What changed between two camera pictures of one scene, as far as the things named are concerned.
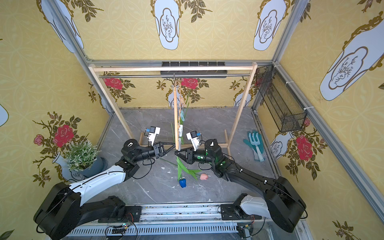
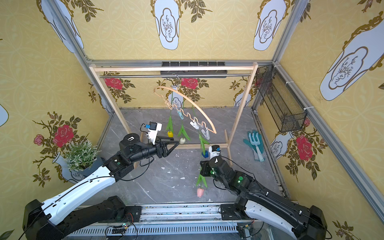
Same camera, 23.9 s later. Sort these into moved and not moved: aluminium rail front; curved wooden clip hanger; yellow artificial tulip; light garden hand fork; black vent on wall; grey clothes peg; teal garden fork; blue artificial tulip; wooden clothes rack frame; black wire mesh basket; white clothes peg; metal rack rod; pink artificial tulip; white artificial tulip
Moved: white clothes peg; yellow artificial tulip; curved wooden clip hanger; grey clothes peg; blue artificial tulip; pink artificial tulip
Not moved: metal rack rod; black vent on wall; black wire mesh basket; white artificial tulip; teal garden fork; aluminium rail front; wooden clothes rack frame; light garden hand fork
